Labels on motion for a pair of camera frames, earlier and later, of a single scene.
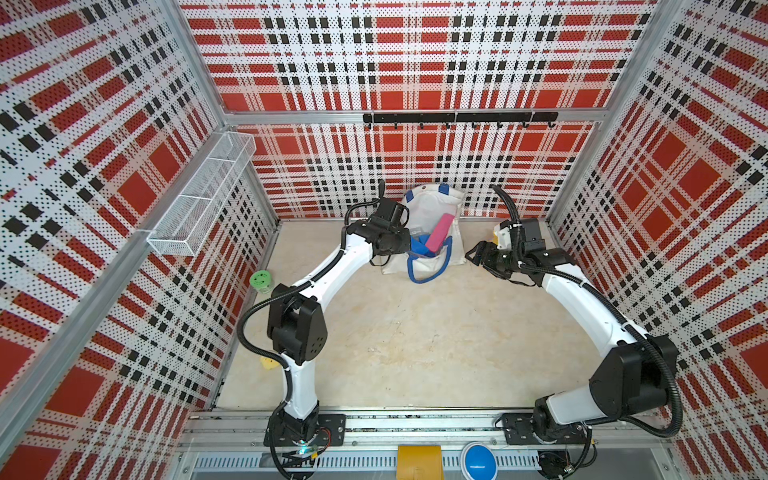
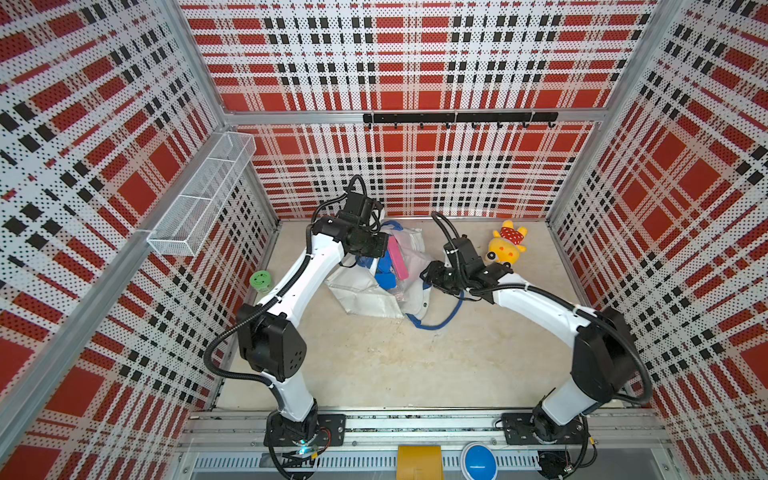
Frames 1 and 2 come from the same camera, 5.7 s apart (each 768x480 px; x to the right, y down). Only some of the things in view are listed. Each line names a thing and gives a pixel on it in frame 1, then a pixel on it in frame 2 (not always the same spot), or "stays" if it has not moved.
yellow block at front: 420,462 stays
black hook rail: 498,118 stays
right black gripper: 482,257 → 433,271
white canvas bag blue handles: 426,204 → 391,284
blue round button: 478,462 stays
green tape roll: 261,281 stays
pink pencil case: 440,232 → 398,258
